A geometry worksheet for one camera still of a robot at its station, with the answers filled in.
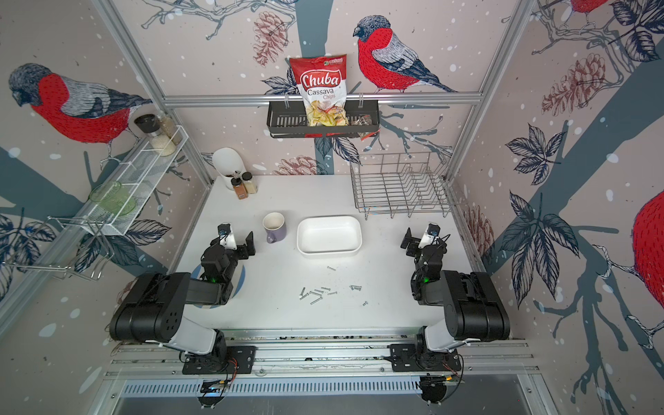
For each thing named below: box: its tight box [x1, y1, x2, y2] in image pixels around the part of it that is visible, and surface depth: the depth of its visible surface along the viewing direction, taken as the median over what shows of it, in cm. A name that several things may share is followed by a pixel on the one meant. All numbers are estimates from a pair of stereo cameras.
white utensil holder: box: [211, 146, 245, 191], surface depth 114 cm
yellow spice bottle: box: [242, 171, 258, 195], surface depth 113 cm
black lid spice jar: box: [134, 113, 177, 157], surface depth 84 cm
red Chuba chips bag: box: [288, 54, 350, 128], surface depth 83 cm
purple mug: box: [262, 211, 288, 244], surface depth 97 cm
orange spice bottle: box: [230, 177, 249, 200], surface depth 113 cm
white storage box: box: [296, 215, 364, 257], surface depth 101 cm
